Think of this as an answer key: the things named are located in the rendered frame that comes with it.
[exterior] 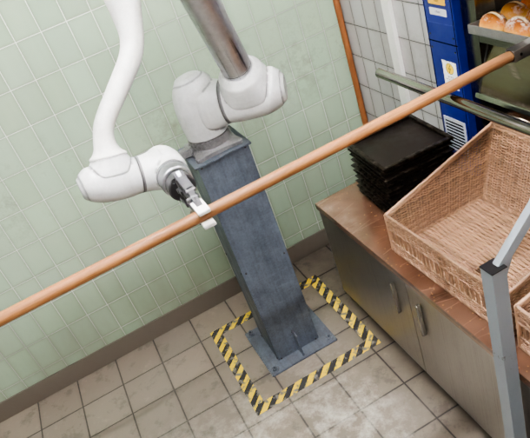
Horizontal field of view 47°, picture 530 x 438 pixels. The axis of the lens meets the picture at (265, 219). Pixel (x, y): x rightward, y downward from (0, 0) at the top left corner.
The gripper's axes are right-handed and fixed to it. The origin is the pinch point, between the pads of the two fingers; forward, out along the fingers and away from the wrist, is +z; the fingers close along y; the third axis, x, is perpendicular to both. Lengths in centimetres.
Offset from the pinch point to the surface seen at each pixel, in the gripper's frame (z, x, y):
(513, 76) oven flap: -19, -108, 18
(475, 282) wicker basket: 18, -58, 47
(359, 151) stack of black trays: -55, -68, 38
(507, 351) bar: 40, -49, 50
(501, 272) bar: 40, -50, 25
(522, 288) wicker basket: 28, -64, 47
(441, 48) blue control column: -48, -105, 13
